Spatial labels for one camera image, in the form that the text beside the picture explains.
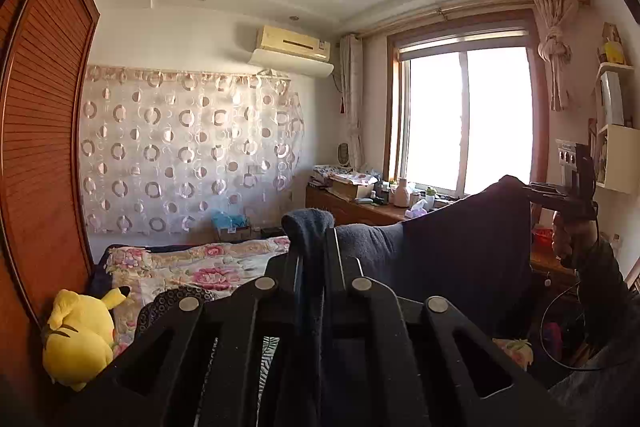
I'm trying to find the floral bedsheet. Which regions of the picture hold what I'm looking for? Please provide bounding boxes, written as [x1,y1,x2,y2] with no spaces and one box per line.
[92,234,292,408]

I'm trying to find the yellow figurine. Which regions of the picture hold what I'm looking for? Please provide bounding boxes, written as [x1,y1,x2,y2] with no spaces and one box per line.
[600,23,626,65]

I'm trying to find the wooden low cabinet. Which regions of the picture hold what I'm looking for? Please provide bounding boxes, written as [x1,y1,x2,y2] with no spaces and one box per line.
[305,184,581,293]

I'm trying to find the dark circle-patterned pillow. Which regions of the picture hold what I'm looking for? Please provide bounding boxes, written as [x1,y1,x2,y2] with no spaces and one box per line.
[136,284,216,338]

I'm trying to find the person's grey trousers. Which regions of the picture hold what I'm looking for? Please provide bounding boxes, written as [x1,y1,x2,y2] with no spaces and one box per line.
[545,342,640,427]

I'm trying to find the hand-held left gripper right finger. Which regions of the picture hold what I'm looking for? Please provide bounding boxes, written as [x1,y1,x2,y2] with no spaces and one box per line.
[320,227,576,427]

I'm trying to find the floral cloth pile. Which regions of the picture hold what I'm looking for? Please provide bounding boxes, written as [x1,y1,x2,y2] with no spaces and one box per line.
[314,163,378,185]

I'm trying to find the circle-patterned sheer curtain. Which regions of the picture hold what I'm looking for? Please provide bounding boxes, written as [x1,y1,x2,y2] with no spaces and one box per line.
[80,64,305,235]

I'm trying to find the wooden-framed window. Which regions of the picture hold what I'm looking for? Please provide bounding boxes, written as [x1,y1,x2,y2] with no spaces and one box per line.
[387,9,548,198]

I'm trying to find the tied pink window curtain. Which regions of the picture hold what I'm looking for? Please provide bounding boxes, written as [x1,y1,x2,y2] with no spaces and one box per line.
[531,0,581,112]

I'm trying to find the person's right forearm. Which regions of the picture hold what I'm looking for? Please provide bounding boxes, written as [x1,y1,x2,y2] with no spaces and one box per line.
[570,237,633,358]

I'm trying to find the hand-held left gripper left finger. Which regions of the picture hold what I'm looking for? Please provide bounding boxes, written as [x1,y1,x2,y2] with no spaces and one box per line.
[70,255,303,427]

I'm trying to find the person's right hand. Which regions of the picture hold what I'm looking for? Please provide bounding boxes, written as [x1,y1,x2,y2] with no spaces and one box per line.
[552,209,599,269]

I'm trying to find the pink thermos jug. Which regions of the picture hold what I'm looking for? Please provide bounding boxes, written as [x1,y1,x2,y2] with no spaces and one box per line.
[391,177,412,208]

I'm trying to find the white wall shelf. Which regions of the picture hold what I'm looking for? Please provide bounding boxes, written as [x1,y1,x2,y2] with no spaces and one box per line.
[595,62,640,195]

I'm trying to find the cream wall air conditioner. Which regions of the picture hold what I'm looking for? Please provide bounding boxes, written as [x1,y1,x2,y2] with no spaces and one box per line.
[248,25,335,79]

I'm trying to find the yellow plush toy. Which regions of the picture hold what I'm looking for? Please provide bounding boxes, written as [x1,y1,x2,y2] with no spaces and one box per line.
[41,286,132,392]

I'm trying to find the cardboard box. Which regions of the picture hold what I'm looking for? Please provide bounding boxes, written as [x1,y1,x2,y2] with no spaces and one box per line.
[330,179,376,202]

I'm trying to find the navy printed t-shirt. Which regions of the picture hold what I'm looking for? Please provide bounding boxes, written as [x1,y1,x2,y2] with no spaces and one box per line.
[281,175,533,427]

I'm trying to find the pale window curtain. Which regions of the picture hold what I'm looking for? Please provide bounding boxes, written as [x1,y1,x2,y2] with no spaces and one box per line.
[339,34,365,170]

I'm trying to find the wooden louvred wardrobe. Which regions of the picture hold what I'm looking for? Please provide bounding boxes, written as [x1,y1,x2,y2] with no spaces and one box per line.
[0,0,116,408]

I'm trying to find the strawberry cushion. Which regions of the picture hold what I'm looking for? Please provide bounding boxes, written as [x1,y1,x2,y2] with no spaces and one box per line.
[492,338,535,373]

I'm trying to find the light blue plastic bag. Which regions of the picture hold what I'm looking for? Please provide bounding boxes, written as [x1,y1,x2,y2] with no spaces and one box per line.
[211,209,249,230]

